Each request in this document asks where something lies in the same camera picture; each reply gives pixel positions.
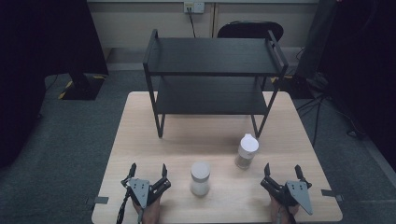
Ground black folding chair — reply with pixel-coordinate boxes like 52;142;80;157
217;21;285;43

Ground grey hanging cloth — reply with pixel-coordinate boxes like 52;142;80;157
294;0;339;79

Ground person's left hand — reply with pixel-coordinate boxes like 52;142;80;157
132;196;162;224

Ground grey tape strip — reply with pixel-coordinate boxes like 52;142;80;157
320;189;345;203
86;196;109;206

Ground person's right hand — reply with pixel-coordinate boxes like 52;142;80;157
269;195;301;224

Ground black stand base yellow stripes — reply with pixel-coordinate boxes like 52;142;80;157
57;73;106;102
270;74;316;100

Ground black power cable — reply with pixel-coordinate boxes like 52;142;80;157
187;7;197;39

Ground clear bottle with white flip lid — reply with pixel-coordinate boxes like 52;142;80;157
234;133;260;171

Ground black floor cables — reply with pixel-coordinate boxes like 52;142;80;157
294;91;366;148

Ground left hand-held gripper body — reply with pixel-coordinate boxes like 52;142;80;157
120;176;172;209

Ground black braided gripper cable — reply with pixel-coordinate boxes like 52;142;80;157
116;186;133;224

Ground white jar with round lid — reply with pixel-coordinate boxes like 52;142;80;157
190;161;212;197

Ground black curtain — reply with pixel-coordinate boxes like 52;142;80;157
0;0;109;169
317;0;396;173

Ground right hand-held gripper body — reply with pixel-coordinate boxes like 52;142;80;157
260;176;314;217

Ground white wall socket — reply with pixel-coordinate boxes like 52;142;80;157
183;1;205;15

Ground black two-tier shelf rack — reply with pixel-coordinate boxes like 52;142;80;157
142;28;290;139

